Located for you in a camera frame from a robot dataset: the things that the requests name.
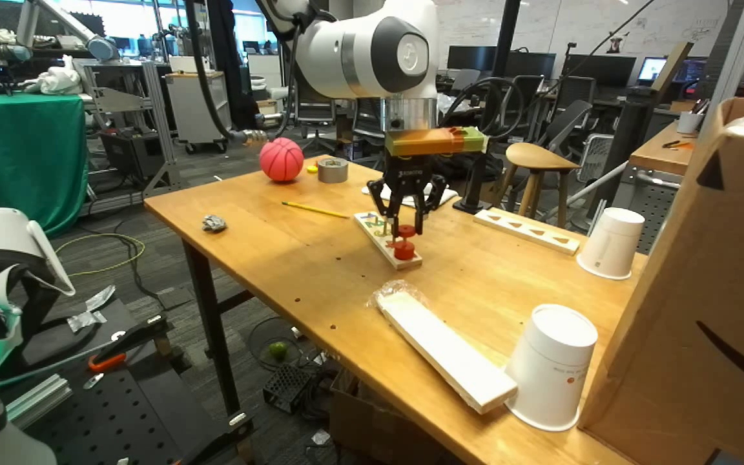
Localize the green cloth covered table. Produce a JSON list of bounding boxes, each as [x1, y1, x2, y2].
[[0, 93, 88, 236]]

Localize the pink rubber ball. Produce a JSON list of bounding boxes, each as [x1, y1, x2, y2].
[[260, 137, 306, 183]]

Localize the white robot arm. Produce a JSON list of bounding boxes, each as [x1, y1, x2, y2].
[[260, 0, 439, 135]]

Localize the wooden round stool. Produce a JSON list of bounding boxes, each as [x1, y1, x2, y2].
[[498, 142, 576, 228]]

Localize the white flat wooden board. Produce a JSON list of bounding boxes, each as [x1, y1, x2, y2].
[[374, 285, 518, 413]]

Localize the white paper cup near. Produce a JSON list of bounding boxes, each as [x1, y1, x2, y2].
[[504, 304, 599, 432]]

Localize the white rolling cabinet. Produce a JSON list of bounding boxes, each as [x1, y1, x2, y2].
[[167, 72, 230, 153]]

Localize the small grey metal object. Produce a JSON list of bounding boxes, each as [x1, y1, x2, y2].
[[201, 214, 227, 236]]

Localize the white paper cup far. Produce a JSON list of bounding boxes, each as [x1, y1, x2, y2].
[[576, 208, 647, 280]]

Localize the black camera stand pole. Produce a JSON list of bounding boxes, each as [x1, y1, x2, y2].
[[452, 0, 522, 214]]

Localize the large cardboard box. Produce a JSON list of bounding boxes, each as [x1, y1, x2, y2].
[[579, 99, 744, 465]]

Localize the grey tape roll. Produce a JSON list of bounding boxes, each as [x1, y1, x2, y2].
[[318, 157, 350, 183]]

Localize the yellow pencil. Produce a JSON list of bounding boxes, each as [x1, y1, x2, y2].
[[281, 202, 351, 219]]

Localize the wooden peg board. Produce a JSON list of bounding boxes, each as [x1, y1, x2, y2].
[[354, 213, 421, 270]]

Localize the white paper cup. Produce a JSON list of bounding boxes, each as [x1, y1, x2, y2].
[[576, 208, 647, 280], [504, 304, 599, 432]]

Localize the wrist camera orange green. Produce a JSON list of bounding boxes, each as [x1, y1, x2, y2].
[[386, 127, 488, 157]]

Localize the long wooden puzzle board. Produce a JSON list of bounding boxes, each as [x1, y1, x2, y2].
[[475, 208, 582, 254]]

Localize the orange round block stack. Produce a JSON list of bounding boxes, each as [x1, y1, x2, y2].
[[399, 224, 417, 237]]

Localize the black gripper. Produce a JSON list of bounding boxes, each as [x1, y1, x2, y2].
[[380, 155, 448, 237]]

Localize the white paper sheet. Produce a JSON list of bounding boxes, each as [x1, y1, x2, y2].
[[363, 178, 457, 214]]

